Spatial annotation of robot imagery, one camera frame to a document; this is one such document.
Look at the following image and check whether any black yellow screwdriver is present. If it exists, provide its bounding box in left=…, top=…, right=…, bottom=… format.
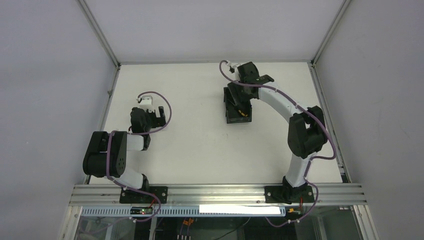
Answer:
left=234, top=106, right=249, bottom=117

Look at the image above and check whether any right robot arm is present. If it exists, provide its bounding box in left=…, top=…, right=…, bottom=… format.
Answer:
left=219, top=60, right=329, bottom=204

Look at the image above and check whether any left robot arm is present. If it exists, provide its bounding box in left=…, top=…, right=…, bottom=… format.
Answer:
left=82, top=106, right=167, bottom=192

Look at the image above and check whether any black plastic bin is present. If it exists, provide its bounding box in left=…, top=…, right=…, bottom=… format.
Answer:
left=223, top=87, right=252, bottom=124

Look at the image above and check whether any small electronics board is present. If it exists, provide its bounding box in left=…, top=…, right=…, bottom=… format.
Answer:
left=130, top=207, right=154, bottom=215

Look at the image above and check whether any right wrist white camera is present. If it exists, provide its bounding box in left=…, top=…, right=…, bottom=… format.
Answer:
left=229, top=63, right=241, bottom=82

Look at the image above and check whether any wrist white camera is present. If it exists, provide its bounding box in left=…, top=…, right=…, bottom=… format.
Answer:
left=137, top=95, right=155, bottom=113
left=229, top=63, right=241, bottom=82

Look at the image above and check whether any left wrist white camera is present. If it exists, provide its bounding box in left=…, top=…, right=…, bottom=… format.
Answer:
left=137, top=95, right=155, bottom=113

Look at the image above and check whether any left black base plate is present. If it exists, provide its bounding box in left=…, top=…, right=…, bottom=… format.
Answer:
left=119, top=185, right=169, bottom=204

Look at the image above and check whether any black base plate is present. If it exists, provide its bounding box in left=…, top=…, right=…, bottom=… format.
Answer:
left=119, top=185, right=169, bottom=204
left=264, top=184, right=315, bottom=204

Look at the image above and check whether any slotted cable duct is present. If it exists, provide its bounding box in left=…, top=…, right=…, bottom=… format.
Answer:
left=81, top=204, right=286, bottom=218

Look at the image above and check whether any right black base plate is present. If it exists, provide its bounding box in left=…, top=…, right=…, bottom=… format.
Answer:
left=264, top=184, right=315, bottom=204

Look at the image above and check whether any aluminium frame rail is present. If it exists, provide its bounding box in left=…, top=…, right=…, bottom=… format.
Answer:
left=69, top=183, right=367, bottom=207

